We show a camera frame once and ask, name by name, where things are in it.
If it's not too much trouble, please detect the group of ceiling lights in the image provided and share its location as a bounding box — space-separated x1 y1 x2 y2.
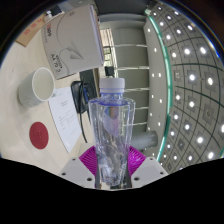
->
146 3 224 168

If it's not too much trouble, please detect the white ceramic mug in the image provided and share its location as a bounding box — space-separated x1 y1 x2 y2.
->
17 66 57 108

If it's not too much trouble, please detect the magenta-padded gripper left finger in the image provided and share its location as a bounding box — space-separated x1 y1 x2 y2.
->
57 145 101 189

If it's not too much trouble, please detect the clear plastic bottle white cap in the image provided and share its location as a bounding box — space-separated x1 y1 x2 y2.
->
87 77 137 187

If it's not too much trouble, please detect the flat round red coaster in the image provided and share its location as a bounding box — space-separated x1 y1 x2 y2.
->
28 121 50 150

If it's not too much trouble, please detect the white copy paper box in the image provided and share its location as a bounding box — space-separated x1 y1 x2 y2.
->
41 3 105 80

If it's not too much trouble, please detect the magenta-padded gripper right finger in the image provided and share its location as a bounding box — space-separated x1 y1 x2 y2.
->
125 145 169 189

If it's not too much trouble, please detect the black cable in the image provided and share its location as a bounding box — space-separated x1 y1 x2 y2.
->
78 83 89 144

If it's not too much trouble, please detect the white printed paper sheet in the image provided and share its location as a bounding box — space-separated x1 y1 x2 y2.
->
48 87 83 154

